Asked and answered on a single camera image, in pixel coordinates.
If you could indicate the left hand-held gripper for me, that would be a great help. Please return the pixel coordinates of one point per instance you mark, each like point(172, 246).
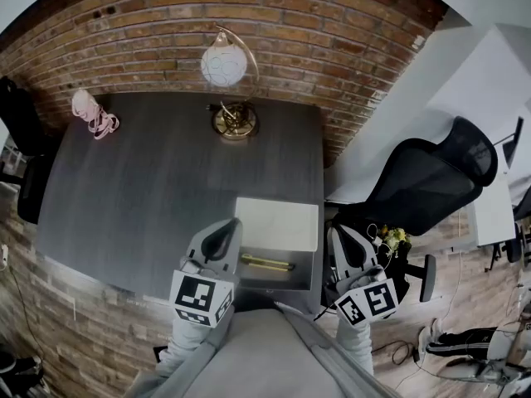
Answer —
point(195, 294)

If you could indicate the black mesh office chair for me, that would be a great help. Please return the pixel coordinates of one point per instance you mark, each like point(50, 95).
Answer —
point(419, 181)

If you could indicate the brass lamp with globe shade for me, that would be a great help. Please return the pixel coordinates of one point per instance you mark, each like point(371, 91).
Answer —
point(224, 64)

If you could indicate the black monitor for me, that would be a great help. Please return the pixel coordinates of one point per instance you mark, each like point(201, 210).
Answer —
point(513, 143)

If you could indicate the person's left forearm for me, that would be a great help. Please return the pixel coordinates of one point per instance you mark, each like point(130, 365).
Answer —
point(184, 342)

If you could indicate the yellow utility knife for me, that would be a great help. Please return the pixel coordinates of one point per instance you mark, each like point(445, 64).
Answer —
point(265, 263)

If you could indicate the pink ribbon bundle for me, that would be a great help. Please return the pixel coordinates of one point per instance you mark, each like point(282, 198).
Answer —
point(93, 116)

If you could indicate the person's right forearm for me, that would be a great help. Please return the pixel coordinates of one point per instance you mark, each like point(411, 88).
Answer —
point(356, 344)

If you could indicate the yellow flower bunch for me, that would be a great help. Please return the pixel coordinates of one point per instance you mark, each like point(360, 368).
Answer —
point(395, 238)

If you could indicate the person's grey top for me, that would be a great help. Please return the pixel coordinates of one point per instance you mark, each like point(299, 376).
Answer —
point(257, 355)

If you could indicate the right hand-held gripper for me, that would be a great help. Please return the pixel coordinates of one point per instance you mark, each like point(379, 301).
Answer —
point(373, 299)

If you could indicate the white desk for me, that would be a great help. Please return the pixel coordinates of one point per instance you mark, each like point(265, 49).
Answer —
point(495, 214)

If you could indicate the grey box with white lid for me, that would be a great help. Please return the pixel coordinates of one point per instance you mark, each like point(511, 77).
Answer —
point(276, 224)

